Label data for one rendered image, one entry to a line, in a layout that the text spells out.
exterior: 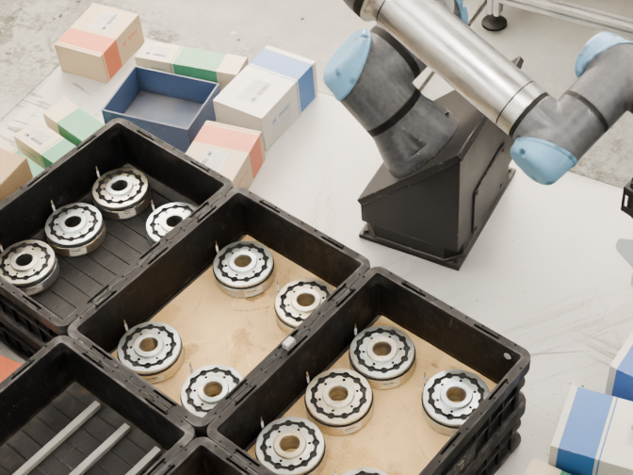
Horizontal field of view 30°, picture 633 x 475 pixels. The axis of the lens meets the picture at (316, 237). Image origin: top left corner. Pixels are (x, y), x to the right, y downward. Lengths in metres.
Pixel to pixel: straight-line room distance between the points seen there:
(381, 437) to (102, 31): 1.25
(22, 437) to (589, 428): 0.87
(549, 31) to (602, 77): 2.27
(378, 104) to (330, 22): 1.88
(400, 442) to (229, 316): 0.37
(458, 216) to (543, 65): 1.69
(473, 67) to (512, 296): 0.67
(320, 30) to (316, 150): 1.49
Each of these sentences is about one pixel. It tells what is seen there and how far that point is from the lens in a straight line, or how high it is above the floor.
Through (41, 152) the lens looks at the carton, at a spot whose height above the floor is 0.76.
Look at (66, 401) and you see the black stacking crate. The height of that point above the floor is 0.83.
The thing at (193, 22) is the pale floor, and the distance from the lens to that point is 3.96.
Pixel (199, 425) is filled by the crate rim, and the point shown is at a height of 0.93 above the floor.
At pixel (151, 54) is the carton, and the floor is 0.76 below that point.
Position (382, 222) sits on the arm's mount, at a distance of 2.17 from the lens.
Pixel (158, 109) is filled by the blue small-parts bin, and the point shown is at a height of 0.70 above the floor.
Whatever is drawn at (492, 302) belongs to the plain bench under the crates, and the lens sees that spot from 2.12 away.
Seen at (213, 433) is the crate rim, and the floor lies 0.93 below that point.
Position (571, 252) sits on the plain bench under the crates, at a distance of 2.21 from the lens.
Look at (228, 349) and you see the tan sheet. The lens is 1.91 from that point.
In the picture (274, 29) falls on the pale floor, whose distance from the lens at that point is 3.88.
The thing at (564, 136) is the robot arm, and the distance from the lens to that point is 1.54.
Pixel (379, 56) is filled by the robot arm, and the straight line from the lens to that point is 2.02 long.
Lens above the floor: 2.34
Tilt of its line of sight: 47 degrees down
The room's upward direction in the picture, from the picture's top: 6 degrees counter-clockwise
